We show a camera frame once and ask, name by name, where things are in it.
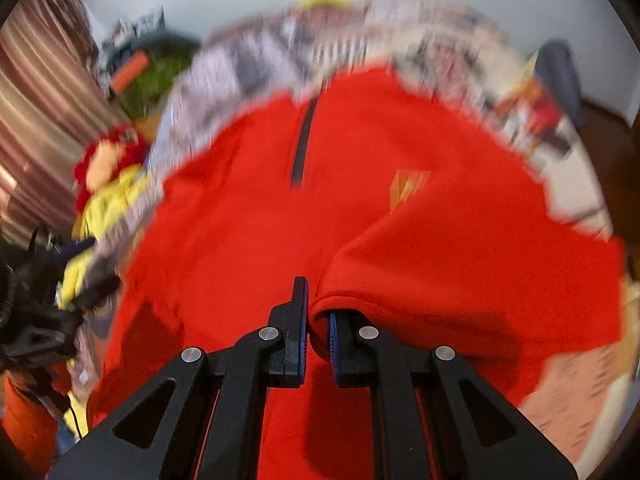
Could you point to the red garment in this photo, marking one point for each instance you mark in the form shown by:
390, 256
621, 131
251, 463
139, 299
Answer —
250, 210

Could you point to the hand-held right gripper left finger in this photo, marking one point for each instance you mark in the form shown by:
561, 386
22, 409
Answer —
301, 340

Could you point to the orange box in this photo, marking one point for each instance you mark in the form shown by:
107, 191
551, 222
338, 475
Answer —
130, 72

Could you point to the yellow cloth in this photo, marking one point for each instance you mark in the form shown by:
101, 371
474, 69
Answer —
107, 200

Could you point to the red cloth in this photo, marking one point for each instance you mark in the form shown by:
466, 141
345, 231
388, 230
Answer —
132, 142

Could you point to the dark blue cloth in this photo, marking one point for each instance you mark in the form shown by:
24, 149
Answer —
562, 80

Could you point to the striped satin curtain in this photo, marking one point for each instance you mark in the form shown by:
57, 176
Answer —
40, 110

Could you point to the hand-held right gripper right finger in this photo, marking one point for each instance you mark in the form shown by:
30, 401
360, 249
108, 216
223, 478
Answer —
333, 342

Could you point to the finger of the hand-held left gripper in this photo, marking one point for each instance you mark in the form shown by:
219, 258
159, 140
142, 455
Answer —
97, 285

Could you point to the printed blanket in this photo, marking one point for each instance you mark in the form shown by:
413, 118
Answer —
240, 75

